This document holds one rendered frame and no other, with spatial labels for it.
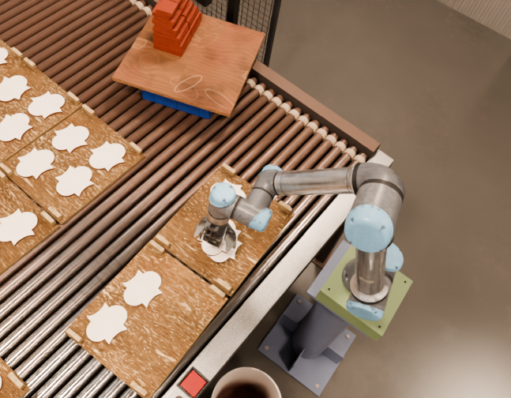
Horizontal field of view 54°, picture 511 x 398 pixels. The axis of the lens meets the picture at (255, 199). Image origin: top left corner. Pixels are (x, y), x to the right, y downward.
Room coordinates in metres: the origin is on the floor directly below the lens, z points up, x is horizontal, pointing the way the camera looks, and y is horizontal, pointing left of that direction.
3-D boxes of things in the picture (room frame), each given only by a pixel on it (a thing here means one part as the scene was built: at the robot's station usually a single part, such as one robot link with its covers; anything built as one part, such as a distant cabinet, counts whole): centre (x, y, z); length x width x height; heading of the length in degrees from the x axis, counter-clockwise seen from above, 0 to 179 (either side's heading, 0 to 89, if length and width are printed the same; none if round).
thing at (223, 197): (0.74, 0.09, 1.27); 0.09 x 0.08 x 0.11; 78
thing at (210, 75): (1.53, 0.40, 1.03); 0.50 x 0.50 x 0.02; 85
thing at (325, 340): (0.74, -0.44, 0.44); 0.38 x 0.38 x 0.87; 66
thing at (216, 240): (0.73, 0.10, 1.11); 0.09 x 0.08 x 0.12; 168
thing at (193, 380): (0.27, 0.05, 0.92); 0.06 x 0.06 x 0.01; 62
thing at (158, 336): (0.44, 0.25, 0.93); 0.41 x 0.35 x 0.02; 156
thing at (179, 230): (0.83, 0.08, 0.93); 0.41 x 0.35 x 0.02; 156
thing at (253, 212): (0.73, 0.00, 1.27); 0.11 x 0.11 x 0.08; 78
